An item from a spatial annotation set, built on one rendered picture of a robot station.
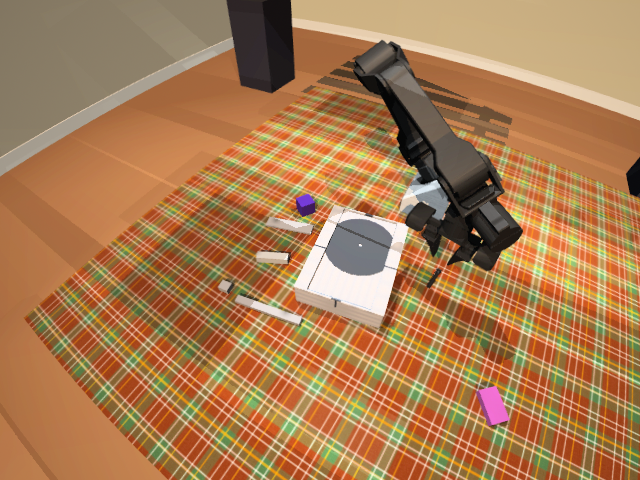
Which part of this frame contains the pink rectangular block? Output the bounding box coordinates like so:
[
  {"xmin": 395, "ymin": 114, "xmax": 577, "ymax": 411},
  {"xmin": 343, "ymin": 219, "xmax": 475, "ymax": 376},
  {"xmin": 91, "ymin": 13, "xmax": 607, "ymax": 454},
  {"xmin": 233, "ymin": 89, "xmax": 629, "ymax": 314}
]
[{"xmin": 476, "ymin": 386, "xmax": 510, "ymax": 426}]

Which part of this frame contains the purple cube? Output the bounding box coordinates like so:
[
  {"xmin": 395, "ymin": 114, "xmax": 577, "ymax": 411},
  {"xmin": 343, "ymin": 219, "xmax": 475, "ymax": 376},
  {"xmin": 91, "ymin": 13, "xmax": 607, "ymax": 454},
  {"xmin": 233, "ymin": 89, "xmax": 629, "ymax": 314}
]
[{"xmin": 296, "ymin": 193, "xmax": 315, "ymax": 217}]

